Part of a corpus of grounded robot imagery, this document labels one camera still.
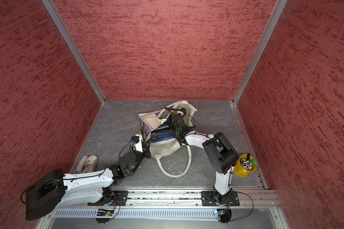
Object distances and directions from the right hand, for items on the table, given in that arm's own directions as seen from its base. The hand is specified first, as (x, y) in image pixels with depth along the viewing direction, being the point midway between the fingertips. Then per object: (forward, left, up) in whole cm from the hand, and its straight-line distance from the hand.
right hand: (164, 117), depth 92 cm
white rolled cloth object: (-26, +47, -10) cm, 54 cm away
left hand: (-19, +7, +1) cm, 20 cm away
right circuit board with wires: (-52, -31, -15) cm, 63 cm away
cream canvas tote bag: (-5, +8, +4) cm, 11 cm away
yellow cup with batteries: (-33, -42, +2) cm, 53 cm away
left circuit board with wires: (-51, +32, -16) cm, 63 cm away
